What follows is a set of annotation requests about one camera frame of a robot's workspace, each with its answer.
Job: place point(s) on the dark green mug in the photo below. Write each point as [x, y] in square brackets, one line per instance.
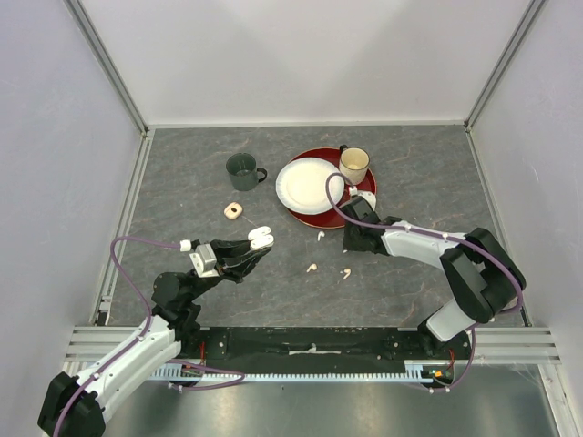
[244, 173]

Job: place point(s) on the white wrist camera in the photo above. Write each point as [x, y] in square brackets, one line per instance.
[202, 256]
[366, 195]

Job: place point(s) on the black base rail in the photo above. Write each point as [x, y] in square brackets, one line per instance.
[315, 351]

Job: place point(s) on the aluminium post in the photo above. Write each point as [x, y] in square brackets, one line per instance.
[508, 54]
[105, 60]

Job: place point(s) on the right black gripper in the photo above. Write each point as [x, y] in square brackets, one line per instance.
[348, 244]

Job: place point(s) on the left rear aluminium post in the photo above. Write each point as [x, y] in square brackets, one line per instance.
[105, 60]

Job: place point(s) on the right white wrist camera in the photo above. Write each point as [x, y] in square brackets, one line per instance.
[366, 195]

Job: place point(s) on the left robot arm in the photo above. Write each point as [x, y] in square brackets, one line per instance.
[81, 405]

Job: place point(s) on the pink earbud case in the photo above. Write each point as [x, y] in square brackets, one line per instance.
[233, 211]

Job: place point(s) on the red round tray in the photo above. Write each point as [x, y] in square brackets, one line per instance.
[330, 219]

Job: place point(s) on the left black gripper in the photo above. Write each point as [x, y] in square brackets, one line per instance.
[230, 264]

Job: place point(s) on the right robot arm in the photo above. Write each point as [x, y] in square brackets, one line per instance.
[483, 279]

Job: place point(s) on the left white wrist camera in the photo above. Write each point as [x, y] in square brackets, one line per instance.
[202, 256]

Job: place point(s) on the beige cup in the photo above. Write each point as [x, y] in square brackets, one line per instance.
[353, 163]

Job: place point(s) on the front aluminium frame rail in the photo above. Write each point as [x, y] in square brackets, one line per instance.
[498, 345]

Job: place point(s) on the white plate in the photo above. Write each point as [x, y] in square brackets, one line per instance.
[301, 186]

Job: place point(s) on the white earbud case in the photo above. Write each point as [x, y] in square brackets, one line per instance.
[260, 238]

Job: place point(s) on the right rear aluminium post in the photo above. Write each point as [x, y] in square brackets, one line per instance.
[508, 54]

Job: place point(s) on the slotted cable duct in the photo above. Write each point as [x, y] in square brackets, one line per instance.
[412, 373]

